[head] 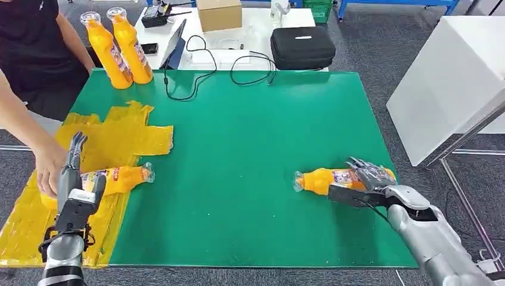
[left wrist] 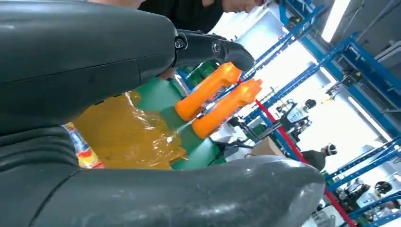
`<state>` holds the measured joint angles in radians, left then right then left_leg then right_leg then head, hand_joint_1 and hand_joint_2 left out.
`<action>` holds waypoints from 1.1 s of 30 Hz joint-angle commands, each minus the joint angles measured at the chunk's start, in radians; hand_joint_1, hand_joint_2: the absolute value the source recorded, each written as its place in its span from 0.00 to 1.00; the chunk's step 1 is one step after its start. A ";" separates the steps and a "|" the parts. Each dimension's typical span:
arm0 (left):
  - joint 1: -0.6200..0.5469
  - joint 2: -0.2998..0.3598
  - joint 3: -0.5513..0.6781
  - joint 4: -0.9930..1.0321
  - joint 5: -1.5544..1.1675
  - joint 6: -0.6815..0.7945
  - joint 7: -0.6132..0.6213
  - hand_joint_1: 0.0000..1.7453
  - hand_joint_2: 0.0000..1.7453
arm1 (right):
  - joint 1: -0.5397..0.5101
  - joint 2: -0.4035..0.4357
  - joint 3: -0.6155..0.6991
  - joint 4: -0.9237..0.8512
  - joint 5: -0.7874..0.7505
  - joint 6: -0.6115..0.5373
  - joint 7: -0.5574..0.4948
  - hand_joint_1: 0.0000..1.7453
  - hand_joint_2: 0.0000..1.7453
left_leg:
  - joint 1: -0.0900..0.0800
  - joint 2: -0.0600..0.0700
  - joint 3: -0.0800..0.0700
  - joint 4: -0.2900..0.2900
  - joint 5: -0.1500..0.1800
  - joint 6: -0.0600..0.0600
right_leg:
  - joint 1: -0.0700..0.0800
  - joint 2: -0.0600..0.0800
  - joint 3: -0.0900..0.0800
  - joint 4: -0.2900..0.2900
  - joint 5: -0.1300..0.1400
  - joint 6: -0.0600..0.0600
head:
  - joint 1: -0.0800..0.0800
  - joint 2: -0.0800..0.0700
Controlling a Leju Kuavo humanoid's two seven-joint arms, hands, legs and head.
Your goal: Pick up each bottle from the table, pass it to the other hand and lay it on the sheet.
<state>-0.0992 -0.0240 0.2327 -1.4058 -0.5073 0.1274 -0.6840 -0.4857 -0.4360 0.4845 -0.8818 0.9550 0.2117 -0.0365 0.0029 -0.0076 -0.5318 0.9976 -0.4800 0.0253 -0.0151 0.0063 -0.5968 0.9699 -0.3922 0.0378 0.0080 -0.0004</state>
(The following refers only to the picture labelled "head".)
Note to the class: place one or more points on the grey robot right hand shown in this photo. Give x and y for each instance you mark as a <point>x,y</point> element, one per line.
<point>373,177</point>

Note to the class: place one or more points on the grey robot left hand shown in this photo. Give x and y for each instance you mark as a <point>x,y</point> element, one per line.
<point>69,185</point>

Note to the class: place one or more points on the person's right hand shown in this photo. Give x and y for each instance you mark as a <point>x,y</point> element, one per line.
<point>47,165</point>

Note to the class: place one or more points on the orange drink bottle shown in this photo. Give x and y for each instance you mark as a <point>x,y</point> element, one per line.
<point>319,181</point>
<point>106,55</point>
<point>126,177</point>
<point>134,51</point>

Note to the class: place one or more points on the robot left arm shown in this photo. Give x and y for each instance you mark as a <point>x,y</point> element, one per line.
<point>65,252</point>

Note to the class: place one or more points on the yellow plastic sheet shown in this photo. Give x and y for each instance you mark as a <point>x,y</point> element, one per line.
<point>118,138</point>

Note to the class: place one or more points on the silver metal stand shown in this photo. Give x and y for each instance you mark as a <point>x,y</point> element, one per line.
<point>469,215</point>

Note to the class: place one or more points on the white panel board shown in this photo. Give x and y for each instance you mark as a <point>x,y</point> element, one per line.
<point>446,87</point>

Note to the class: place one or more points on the person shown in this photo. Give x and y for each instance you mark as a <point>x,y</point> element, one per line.
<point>31,47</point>

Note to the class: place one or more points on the green table mat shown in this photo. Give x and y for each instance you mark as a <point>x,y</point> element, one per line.
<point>244,158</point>

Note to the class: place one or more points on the black zipped carry case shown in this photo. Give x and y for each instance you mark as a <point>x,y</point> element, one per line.
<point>303,47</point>

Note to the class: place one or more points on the black smartphone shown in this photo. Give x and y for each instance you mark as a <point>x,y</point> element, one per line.
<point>150,48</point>

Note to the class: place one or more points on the tablet with dark cover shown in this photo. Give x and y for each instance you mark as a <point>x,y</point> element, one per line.
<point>173,47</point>

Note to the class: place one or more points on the green plastic basket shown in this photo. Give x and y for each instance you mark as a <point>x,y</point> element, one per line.
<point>318,10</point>

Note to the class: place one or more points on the black walkie-talkie radio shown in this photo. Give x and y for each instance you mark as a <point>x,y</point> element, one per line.
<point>156,15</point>

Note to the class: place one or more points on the white table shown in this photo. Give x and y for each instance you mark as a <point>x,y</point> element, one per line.
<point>252,35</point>

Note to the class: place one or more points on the white plastic dispenser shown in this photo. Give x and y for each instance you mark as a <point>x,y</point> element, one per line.
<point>278,12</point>

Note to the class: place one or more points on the brown cardboard box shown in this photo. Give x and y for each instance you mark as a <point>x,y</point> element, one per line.
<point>219,15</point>

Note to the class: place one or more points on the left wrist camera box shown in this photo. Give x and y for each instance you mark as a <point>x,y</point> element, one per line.
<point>77,211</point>

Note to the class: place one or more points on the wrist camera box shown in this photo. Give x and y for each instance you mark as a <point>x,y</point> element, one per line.
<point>77,211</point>
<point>408,195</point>

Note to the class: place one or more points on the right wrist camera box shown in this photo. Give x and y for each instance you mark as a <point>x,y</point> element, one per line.
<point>408,195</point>

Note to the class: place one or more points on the white stand bracket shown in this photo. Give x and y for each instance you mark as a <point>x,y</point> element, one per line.
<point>489,264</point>

